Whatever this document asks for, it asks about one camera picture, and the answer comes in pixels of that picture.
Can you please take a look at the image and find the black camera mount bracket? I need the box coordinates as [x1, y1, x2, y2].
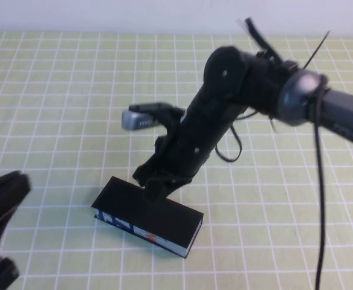
[152, 104, 187, 134]

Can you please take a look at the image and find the thin black camera cable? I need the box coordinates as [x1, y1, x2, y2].
[215, 123, 242, 163]

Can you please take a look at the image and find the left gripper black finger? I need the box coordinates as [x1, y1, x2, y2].
[0, 174, 32, 242]
[0, 170, 23, 201]

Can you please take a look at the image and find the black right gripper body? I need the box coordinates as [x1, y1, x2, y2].
[133, 120, 222, 190]

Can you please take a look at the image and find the black printed glasses case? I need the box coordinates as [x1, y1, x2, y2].
[91, 176, 204, 259]

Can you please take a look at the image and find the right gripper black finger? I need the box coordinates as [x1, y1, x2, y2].
[146, 181, 165, 200]
[163, 182, 183, 201]

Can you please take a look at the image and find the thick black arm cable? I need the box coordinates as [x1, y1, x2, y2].
[244, 18, 331, 290]

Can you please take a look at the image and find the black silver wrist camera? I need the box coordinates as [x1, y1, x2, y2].
[121, 102, 165, 131]

